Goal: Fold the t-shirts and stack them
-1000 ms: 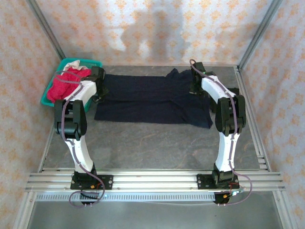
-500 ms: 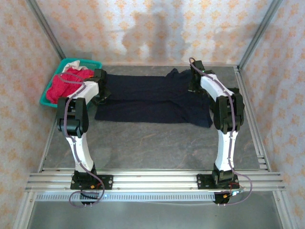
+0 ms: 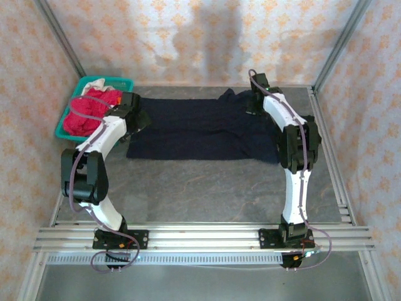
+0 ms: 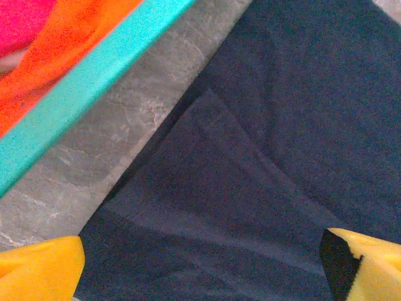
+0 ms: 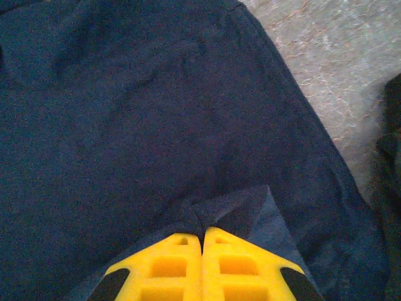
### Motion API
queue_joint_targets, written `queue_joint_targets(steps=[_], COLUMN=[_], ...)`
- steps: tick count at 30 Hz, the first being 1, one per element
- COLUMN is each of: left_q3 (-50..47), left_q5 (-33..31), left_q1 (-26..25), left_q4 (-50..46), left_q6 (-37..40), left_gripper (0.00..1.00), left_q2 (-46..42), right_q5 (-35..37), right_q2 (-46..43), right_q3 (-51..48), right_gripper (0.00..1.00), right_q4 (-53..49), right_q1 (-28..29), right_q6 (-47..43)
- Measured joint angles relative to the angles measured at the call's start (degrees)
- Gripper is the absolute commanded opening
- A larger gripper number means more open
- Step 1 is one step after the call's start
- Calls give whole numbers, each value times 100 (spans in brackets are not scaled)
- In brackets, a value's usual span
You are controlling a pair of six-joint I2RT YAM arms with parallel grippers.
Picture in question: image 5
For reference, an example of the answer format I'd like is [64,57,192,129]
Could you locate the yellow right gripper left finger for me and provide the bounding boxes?
[89,232,203,301]

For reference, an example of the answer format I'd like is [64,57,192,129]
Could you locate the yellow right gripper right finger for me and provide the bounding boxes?
[202,226,323,301]

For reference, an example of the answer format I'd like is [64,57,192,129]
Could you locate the navy blue t-shirt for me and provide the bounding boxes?
[0,0,391,301]

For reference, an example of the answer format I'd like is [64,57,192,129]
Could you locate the black folded t-shirt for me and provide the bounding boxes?
[369,73,401,301]

